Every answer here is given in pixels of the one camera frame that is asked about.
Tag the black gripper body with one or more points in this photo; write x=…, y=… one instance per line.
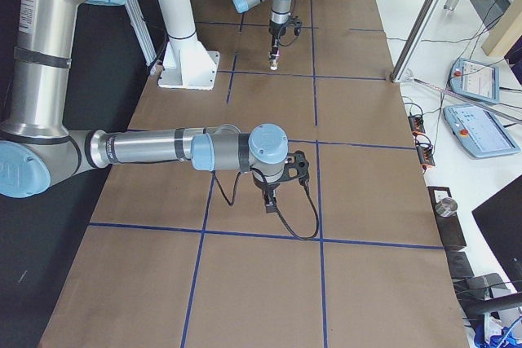
x=276, y=32
x=265, y=189

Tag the white brass PPR valve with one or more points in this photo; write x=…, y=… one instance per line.
x=273, y=62

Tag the steel metal cup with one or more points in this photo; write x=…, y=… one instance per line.
x=446, y=207

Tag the black metal block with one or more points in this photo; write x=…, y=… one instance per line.
x=449, y=228

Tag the lower grey teach pendant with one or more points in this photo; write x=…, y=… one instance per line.
x=480, y=133

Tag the grey teach pendant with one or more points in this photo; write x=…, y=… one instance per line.
x=475, y=80
x=480, y=133

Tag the upper grey teach pendant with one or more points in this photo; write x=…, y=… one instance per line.
x=475, y=80

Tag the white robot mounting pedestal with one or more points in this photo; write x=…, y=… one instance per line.
x=187, y=63

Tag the aluminium profile camera post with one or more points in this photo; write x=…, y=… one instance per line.
x=398, y=73

